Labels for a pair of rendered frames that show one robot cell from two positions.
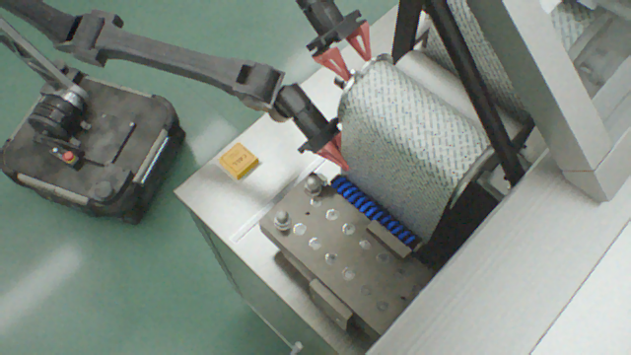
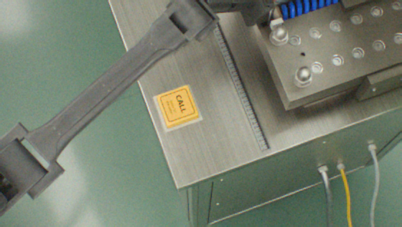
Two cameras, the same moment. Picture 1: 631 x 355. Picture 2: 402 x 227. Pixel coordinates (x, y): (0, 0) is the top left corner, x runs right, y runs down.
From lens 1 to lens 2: 0.78 m
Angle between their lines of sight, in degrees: 25
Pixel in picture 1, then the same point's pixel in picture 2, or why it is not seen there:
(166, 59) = (115, 91)
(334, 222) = (323, 34)
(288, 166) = (206, 62)
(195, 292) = not seen: outside the picture
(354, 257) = (365, 34)
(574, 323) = not seen: outside the picture
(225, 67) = (161, 36)
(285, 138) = not seen: hidden behind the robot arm
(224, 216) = (233, 147)
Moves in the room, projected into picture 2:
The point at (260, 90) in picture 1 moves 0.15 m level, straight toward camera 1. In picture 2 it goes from (204, 16) to (289, 36)
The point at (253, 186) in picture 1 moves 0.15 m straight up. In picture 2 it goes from (213, 105) to (215, 82)
